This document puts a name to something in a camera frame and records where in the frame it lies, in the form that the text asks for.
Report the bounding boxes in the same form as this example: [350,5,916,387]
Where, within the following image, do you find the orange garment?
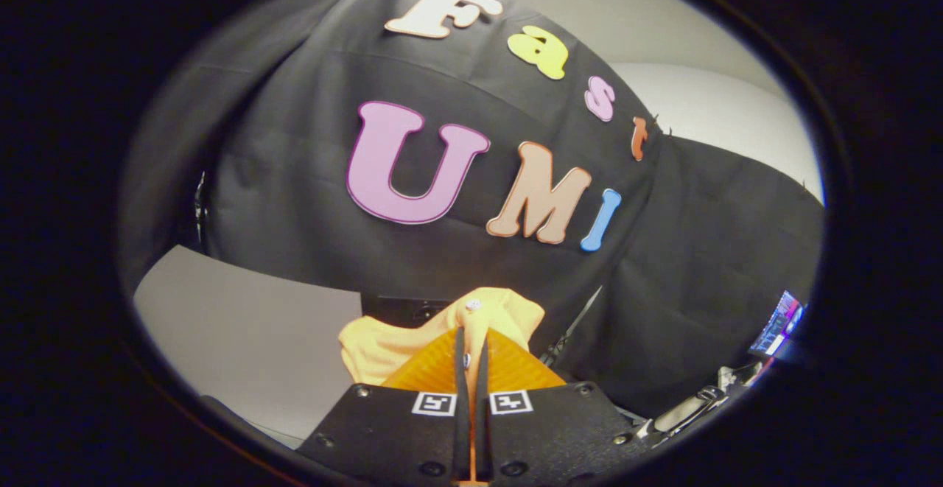
[339,287,546,484]

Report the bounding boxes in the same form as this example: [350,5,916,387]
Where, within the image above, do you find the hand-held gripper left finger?
[297,327,472,484]

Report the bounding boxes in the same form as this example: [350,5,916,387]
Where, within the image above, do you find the beige cabinet with dark top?
[133,245,363,449]

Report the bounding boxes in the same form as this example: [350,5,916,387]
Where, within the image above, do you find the black backdrop cloth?
[118,0,824,418]

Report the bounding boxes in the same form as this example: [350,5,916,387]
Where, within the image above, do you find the computer monitor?
[750,290,807,359]

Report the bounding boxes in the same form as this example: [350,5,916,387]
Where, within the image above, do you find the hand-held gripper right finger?
[475,329,658,484]

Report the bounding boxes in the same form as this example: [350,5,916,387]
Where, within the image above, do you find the thin metal light stand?
[541,286,603,366]

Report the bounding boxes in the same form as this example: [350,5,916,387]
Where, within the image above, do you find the white and black floor device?
[637,365,763,440]

